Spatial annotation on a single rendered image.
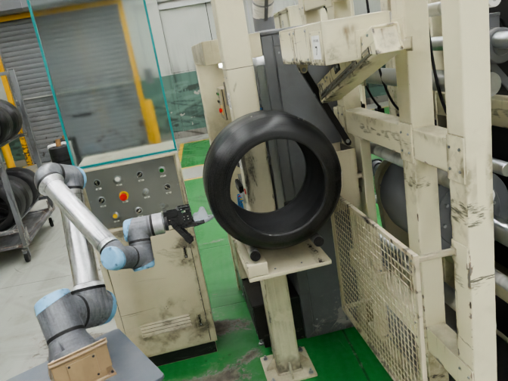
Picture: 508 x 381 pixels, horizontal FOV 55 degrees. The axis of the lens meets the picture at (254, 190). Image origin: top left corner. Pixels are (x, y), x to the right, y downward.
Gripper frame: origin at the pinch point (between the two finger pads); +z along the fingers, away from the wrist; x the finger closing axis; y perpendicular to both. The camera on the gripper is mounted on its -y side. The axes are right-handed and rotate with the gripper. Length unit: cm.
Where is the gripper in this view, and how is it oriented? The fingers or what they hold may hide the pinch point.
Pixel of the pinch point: (212, 218)
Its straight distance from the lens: 209.1
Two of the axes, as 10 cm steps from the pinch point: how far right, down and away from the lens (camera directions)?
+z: 9.7, -1.9, 1.3
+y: -1.5, -9.5, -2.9
